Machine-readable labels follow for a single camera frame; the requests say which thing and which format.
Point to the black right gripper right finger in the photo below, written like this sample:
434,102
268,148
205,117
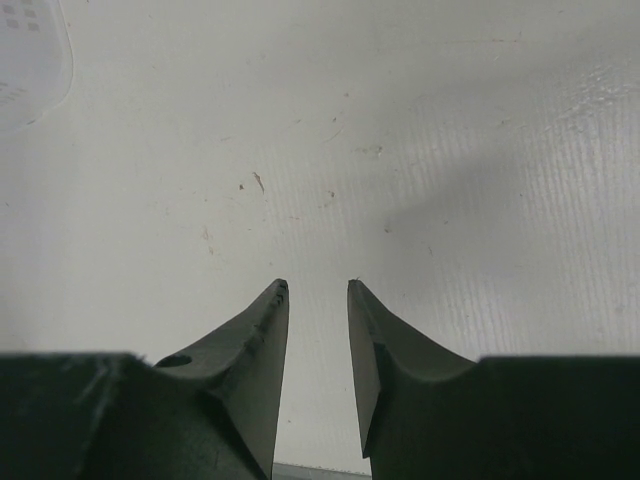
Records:
425,412

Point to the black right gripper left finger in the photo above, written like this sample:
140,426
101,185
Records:
207,411

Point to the large white perforated basket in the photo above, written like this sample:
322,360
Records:
36,61

